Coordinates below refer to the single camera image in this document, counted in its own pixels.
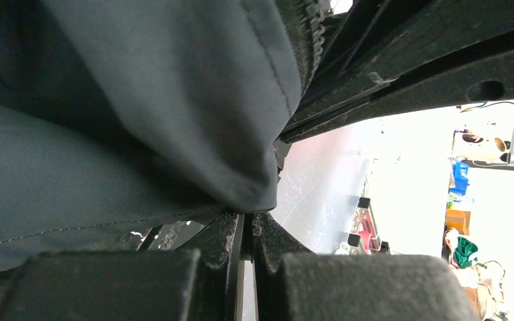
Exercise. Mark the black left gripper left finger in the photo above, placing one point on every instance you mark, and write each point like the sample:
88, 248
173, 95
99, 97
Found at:
196, 281

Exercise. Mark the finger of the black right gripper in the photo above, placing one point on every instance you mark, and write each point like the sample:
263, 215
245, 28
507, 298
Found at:
480, 73
404, 37

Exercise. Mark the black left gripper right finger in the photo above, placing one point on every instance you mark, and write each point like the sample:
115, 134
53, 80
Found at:
293, 283

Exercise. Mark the grey and black jacket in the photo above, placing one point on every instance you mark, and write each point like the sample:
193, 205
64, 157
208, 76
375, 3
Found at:
121, 115

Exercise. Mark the green cloth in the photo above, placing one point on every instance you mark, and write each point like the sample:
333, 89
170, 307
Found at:
465, 253

